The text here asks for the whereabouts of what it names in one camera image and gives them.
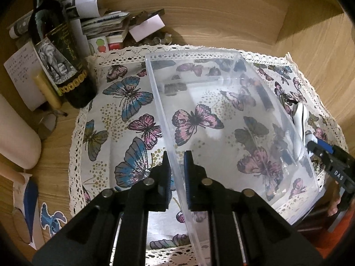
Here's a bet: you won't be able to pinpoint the clear plastic storage bin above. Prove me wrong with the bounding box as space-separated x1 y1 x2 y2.
146 49 318 265

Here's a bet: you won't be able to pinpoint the white infrared thermometer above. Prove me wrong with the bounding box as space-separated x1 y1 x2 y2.
292 102 309 161

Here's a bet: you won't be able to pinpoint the butterfly print lace cloth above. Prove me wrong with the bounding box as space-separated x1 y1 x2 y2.
68 44 349 266

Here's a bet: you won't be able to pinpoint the blue cartoon character sticker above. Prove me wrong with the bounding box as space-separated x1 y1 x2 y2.
40 202 67 237

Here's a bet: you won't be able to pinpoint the round glasses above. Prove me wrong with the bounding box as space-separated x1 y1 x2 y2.
31 110 68 141

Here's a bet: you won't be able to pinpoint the yellow candle stick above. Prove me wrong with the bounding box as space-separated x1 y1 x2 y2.
32 70 68 117

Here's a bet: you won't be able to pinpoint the cream cylindrical roller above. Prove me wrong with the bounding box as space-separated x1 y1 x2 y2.
1 96 41 170

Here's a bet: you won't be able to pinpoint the pink sticky note pad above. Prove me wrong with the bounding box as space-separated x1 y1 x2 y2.
129 14 165 42

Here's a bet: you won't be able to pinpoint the stack of papers and booklets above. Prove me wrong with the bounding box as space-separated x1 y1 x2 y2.
8 0 131 59

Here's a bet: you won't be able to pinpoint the dark wine bottle elephant label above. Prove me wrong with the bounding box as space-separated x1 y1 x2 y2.
28 0 97 109

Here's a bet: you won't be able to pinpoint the handwritten white note paper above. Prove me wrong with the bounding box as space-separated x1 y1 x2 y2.
4 41 46 111

